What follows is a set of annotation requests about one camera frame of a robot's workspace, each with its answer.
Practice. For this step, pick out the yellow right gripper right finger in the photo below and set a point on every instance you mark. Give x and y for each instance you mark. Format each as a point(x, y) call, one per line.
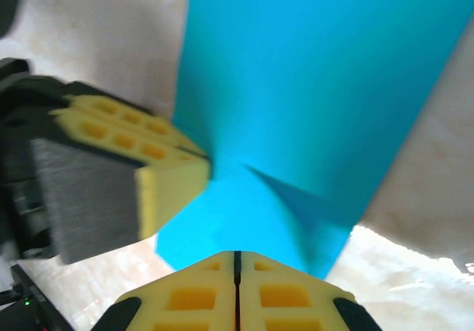
point(289, 301)

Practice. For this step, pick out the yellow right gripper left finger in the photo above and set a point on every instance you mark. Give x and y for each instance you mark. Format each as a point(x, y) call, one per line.
point(192, 301)

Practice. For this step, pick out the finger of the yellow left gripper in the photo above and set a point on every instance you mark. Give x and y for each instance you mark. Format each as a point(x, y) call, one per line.
point(111, 103)
point(92, 197)

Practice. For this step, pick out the blue paper sheet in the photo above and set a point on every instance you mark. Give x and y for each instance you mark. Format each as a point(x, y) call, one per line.
point(296, 86)

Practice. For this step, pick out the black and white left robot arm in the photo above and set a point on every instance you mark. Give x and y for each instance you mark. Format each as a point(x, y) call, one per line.
point(9, 1)

